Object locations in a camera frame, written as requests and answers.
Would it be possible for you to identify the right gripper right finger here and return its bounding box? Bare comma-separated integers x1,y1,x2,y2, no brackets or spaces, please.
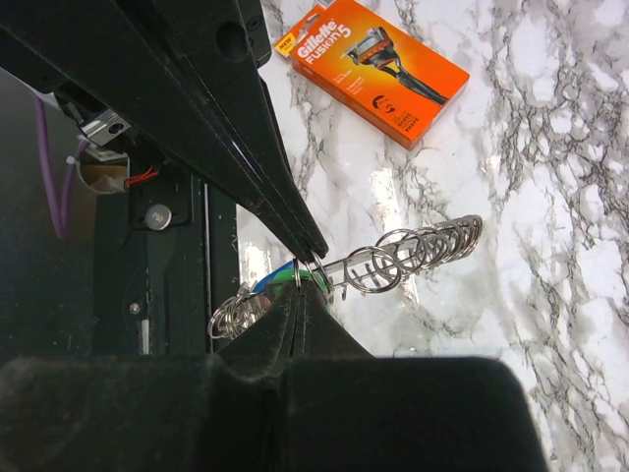
275,299,547,471

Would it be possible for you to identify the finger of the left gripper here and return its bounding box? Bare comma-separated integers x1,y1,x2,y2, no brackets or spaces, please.
151,1,328,259
0,0,315,263

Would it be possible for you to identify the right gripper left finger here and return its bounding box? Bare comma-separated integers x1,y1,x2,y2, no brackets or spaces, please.
1,288,298,471

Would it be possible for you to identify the green tag key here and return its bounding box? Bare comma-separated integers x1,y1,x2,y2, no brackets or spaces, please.
268,261,333,306

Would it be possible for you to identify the metal disc with keyrings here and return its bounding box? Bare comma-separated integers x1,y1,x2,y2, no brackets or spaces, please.
207,214,484,340

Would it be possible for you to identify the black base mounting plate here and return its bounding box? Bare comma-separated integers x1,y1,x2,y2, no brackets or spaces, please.
91,132,240,356

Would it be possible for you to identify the orange razor box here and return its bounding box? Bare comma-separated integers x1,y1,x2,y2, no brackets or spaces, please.
274,1,470,149

